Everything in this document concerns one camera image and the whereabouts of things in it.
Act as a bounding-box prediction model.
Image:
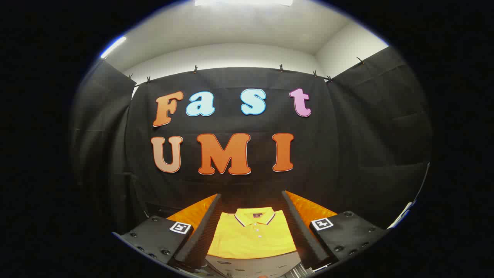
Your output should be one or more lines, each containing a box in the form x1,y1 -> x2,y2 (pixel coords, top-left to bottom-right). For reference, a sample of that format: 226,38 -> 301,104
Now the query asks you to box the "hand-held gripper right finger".
281,190 -> 388,271

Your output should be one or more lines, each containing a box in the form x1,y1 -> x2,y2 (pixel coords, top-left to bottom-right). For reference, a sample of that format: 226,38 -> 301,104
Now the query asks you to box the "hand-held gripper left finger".
112,193 -> 223,271

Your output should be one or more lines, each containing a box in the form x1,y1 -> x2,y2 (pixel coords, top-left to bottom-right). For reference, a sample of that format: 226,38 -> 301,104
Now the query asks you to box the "yellow polo shirt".
207,207 -> 298,259

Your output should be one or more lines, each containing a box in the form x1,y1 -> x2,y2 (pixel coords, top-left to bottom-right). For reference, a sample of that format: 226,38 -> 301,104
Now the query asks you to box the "grey appliance with control panel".
201,251 -> 313,278

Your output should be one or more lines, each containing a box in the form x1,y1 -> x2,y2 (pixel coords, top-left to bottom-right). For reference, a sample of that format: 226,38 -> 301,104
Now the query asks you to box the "black backdrop cloth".
71,46 -> 433,232

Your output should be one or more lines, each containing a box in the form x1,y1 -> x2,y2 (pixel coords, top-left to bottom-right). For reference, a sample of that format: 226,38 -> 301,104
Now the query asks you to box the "row of black cloth clips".
127,57 -> 365,83

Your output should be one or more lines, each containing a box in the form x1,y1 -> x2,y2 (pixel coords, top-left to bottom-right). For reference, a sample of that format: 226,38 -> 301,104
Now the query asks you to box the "ceiling light strip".
101,36 -> 127,59

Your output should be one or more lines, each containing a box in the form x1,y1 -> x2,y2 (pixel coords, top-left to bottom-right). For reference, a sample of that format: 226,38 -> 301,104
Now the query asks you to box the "ceiling light panel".
195,0 -> 293,7

